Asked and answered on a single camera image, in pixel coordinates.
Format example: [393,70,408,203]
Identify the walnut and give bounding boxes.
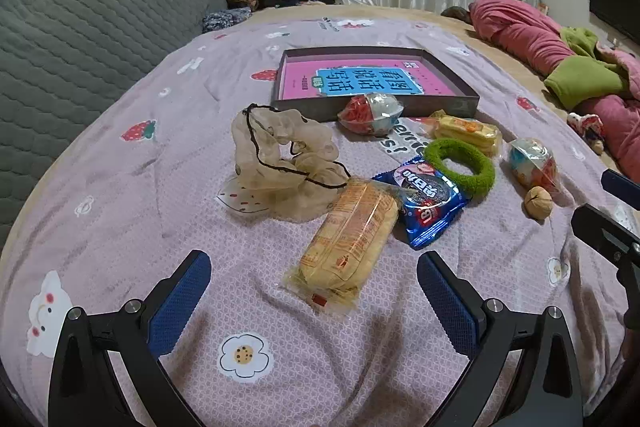
[523,187,554,220]

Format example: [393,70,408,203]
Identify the grey quilted headboard cover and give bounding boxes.
[0,0,228,248]

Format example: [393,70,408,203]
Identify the beige sheer scrunchie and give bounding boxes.
[231,104,351,223]

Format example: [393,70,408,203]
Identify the purple printed blanket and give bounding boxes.
[0,14,631,427]

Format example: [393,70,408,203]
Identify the green fleece blanket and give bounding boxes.
[544,27,628,110]

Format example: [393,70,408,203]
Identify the dark grey shallow box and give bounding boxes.
[270,47,481,122]

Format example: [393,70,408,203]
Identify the small yellow snack pack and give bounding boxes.
[430,111,502,156]

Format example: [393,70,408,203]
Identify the thin black hair tie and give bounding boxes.
[244,104,351,190]

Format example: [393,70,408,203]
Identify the blue patterned cloth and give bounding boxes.
[201,7,252,34]

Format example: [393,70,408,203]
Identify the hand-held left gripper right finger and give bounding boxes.
[416,251,585,427]

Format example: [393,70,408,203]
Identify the black television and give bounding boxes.
[589,0,640,42]

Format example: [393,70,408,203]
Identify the brown pillow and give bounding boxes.
[440,6,476,25]

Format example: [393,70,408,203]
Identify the large yellow wafer pack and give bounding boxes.
[284,177,403,314]

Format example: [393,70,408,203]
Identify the blue cookie packet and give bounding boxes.
[371,159,472,251]

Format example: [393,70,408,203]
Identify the green fuzzy scrunchie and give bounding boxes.
[424,138,497,198]

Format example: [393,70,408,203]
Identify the blue and red capsule toy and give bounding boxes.
[507,138,560,198]

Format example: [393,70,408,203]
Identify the pink quilt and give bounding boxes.
[470,0,640,172]

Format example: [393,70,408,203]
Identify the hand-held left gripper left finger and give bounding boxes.
[47,249,213,427]

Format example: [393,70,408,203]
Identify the pink and blue book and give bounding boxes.
[277,55,458,100]

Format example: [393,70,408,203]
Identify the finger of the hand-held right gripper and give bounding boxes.
[571,204,640,269]
[601,169,640,204]

